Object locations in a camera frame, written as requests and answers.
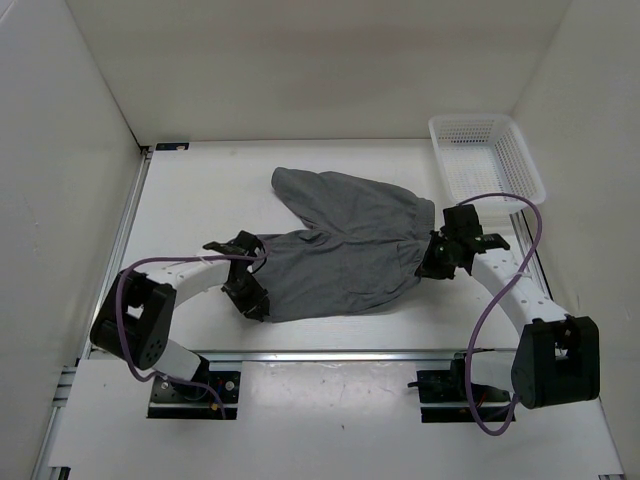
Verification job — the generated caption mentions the grey shorts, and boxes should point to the grey shorts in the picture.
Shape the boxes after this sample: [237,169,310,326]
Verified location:
[255,167,435,323]

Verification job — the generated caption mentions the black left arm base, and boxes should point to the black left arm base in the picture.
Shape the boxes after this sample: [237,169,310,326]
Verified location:
[147,349,241,420]

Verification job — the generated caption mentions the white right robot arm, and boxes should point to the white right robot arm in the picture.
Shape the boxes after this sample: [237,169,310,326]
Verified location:
[419,232,600,409]

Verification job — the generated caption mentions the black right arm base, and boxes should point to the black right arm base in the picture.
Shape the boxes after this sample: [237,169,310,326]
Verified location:
[407,354,512,424]

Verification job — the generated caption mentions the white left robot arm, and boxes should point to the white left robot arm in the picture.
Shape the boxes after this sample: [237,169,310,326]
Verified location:
[90,254,266,400]

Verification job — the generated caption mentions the white plastic basket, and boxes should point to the white plastic basket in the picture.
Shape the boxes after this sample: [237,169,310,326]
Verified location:
[428,113,546,214]

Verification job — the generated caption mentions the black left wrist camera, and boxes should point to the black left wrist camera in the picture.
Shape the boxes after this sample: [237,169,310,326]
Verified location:
[202,230,266,257]

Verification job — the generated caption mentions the aluminium table edge rail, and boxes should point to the aluminium table edge rail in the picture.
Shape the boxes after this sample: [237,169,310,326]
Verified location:
[79,349,571,364]

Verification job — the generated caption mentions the aluminium left side rail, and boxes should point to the aluminium left side rail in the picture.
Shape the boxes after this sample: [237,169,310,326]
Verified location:
[30,146,155,479]

